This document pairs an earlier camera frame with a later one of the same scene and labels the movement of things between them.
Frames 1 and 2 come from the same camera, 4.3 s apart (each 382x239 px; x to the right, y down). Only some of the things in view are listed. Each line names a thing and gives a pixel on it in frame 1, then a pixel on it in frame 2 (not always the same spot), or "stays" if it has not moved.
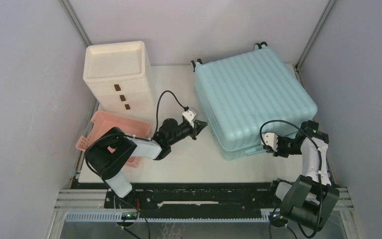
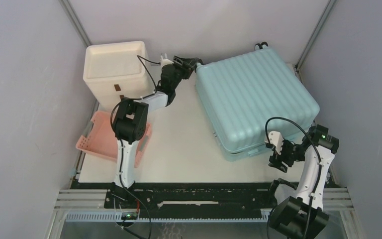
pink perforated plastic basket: (103, 121) stays
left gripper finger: (201, 124) to (187, 71)
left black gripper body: (183, 130) to (178, 71)
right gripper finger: (269, 149) to (279, 165)
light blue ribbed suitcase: (243, 95) stays
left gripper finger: (194, 137) to (189, 62)
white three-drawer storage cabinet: (118, 74) stays
